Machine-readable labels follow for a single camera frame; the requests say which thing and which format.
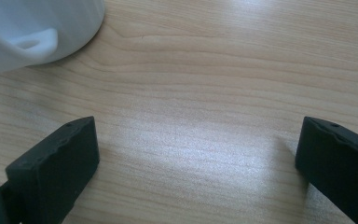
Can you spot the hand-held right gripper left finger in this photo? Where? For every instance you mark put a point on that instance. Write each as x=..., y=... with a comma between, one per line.
x=56, y=168

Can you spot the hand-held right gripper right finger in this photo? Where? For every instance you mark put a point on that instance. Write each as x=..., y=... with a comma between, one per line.
x=338, y=165

